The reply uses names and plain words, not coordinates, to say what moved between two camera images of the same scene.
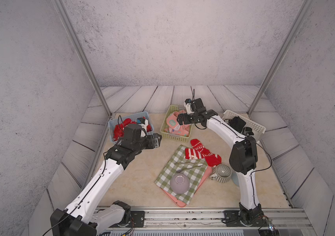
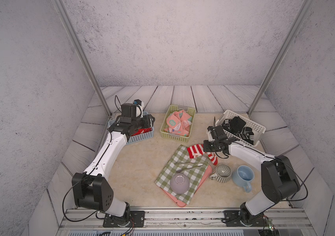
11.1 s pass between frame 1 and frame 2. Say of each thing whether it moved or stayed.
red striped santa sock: moved
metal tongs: stayed
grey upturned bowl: stayed
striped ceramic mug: stayed
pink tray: stayed
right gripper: moved
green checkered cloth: stayed
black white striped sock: stayed
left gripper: moved
